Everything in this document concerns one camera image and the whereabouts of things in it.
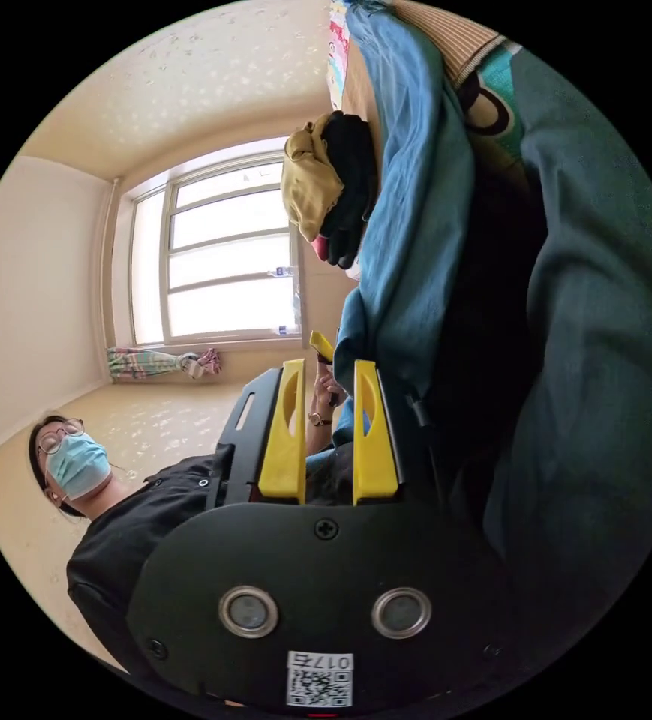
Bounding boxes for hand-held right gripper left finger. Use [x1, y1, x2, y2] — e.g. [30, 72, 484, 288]
[257, 358, 308, 506]

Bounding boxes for blue jeans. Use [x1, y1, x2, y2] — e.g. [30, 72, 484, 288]
[331, 0, 652, 626]

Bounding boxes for window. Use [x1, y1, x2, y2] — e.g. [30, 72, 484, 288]
[113, 150, 304, 349]

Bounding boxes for pile of clothes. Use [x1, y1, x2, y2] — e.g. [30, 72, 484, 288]
[282, 110, 380, 270]

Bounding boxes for person's left hand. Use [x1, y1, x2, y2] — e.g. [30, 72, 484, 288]
[310, 368, 344, 419]

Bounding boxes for checked curtain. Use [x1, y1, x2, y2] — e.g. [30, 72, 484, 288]
[104, 346, 223, 382]

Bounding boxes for person's left forearm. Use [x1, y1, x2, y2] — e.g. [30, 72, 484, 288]
[306, 415, 335, 455]

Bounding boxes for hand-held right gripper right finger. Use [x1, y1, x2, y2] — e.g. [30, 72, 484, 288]
[352, 359, 407, 507]

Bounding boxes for person's body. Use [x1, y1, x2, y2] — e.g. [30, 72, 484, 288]
[27, 413, 355, 679]

